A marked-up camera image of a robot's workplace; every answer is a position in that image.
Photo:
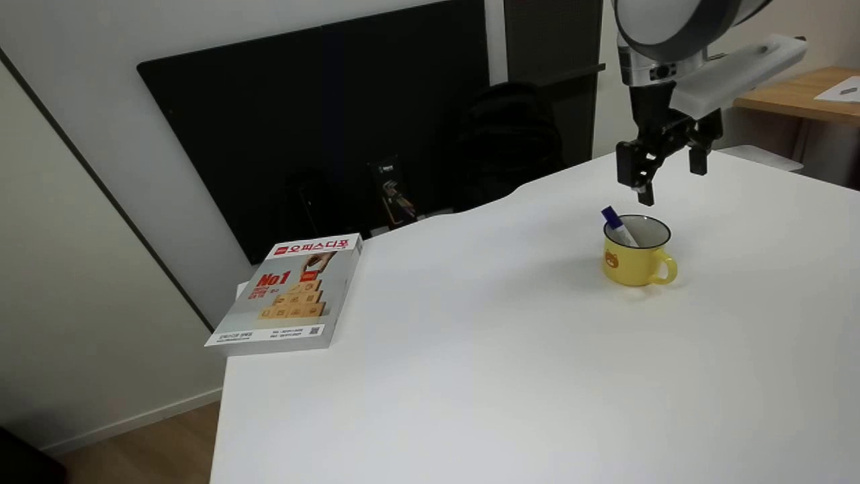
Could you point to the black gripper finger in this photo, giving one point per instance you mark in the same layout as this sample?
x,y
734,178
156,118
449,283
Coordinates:
x,y
639,170
702,142

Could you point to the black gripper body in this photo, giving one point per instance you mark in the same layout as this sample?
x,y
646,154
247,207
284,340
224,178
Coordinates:
x,y
660,111

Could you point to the white marker with blue cap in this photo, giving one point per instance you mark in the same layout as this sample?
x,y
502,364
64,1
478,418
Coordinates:
x,y
616,221

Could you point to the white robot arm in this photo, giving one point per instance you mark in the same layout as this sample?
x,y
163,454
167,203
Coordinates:
x,y
681,21

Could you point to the yellow enamel mug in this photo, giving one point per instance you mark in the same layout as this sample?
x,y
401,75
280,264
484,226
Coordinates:
x,y
635,264

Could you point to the wooden desk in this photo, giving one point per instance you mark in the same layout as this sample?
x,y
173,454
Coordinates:
x,y
789,95

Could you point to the black backpack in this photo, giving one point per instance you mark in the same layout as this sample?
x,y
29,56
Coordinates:
x,y
506,142

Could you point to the white paper sheet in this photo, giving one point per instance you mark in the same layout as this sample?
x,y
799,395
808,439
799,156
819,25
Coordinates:
x,y
842,90

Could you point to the small metal table clamp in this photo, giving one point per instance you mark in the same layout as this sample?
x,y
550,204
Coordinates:
x,y
394,192

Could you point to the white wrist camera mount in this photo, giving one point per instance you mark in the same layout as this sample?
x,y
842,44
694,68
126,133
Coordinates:
x,y
742,71

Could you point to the dark grey wall panel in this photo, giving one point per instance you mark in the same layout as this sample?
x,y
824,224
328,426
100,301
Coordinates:
x,y
552,71

